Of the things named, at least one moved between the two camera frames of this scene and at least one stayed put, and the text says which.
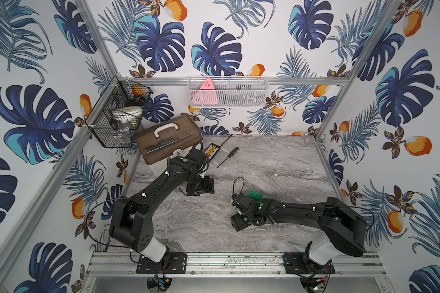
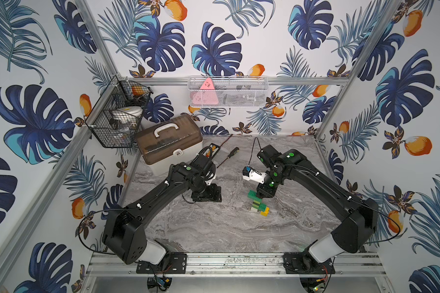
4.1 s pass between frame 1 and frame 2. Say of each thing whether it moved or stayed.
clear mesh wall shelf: stayed
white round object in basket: stayed
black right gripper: moved
